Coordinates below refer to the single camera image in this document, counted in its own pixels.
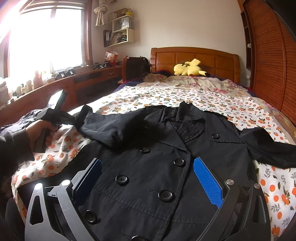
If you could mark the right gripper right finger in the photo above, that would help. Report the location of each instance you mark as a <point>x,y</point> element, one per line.
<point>252,220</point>

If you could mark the white wall shelf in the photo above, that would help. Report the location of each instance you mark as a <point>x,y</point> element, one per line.
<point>121,31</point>

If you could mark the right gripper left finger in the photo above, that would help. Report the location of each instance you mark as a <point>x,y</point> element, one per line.
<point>69,194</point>

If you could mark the orange white paper bag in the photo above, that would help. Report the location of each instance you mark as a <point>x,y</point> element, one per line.
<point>111,58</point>

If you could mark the folded black clothes pile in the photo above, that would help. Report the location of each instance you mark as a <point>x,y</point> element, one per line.
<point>22,123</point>

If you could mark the dark chair with backpack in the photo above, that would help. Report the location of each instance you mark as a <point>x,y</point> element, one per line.
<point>134,67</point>

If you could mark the floral quilt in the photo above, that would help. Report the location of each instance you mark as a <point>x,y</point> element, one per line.
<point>238,104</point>

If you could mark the black double-breasted coat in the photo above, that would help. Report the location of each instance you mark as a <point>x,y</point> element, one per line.
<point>166,166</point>

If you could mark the wooden louvered wardrobe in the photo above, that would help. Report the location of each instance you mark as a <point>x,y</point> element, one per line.
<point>270,52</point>

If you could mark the person's left forearm dark sleeve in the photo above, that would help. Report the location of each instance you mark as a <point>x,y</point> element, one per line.
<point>15,149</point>

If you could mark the pink bottle on sill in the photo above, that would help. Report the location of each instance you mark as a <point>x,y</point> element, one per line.
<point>37,81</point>

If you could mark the person's left hand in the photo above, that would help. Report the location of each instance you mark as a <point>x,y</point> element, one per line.
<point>34,131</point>

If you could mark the orange-print white bed sheet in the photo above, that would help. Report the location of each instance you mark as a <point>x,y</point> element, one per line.
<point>185,111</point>

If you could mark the window with wooden frame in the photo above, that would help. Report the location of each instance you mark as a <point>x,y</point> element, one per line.
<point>44,36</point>

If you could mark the yellow Pikachu plush toy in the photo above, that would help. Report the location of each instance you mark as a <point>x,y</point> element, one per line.
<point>191,68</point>

